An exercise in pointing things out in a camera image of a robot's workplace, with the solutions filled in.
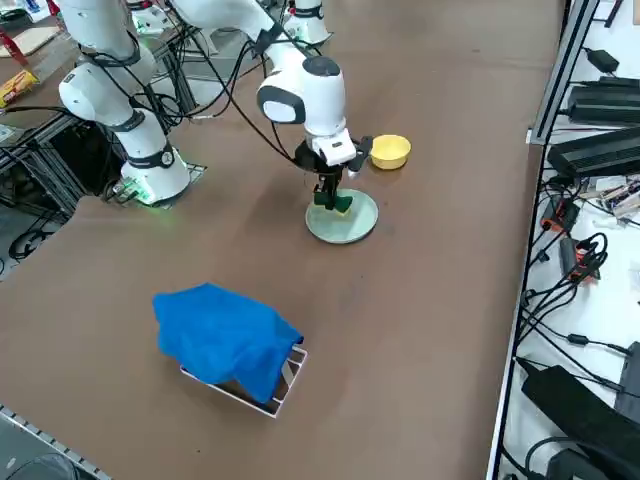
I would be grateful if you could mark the black frame rack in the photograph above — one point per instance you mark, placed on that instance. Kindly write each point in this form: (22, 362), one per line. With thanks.
(75, 160)

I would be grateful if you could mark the wooden board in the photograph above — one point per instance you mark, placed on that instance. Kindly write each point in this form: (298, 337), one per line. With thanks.
(35, 40)

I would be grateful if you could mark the green and yellow sponge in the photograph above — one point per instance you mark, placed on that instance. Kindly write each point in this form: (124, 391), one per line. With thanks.
(344, 204)

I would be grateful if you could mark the small black power adapter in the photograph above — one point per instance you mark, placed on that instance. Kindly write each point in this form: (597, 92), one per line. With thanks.
(602, 60)

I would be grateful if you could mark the red and black device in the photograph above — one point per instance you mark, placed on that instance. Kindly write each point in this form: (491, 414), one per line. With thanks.
(562, 215)

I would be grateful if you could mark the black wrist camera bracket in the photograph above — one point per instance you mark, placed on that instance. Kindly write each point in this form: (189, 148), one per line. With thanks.
(362, 152)

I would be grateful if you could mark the white metal dish rack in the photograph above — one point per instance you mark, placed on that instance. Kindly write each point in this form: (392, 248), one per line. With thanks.
(299, 350)

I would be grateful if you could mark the small yellow dish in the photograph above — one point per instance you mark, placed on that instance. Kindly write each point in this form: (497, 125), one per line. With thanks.
(392, 152)

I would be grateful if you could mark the long black power brick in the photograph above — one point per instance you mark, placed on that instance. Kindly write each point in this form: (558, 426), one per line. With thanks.
(595, 152)

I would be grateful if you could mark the black and orange adapter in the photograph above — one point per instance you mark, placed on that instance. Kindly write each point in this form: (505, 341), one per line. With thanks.
(567, 255)

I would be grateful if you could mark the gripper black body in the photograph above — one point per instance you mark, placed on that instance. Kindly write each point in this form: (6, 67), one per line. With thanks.
(307, 157)

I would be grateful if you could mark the pale green plate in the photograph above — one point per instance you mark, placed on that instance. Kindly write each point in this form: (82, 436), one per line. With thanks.
(350, 227)

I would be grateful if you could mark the grey aluminium rail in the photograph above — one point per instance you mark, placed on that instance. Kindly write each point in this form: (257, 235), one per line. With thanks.
(50, 442)

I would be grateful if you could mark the yellow snack packet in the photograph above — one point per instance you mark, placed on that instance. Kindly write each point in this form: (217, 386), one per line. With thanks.
(17, 87)

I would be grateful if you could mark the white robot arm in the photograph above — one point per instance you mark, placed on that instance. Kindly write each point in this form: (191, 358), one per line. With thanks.
(312, 25)
(320, 100)

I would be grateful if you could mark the aluminium frame post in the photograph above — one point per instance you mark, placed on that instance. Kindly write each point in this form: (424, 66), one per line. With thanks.
(560, 75)

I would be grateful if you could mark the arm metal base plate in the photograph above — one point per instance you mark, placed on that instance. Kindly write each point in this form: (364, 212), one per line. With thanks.
(199, 168)

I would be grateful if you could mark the blue cloth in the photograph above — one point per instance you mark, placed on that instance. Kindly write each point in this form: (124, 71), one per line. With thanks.
(220, 335)

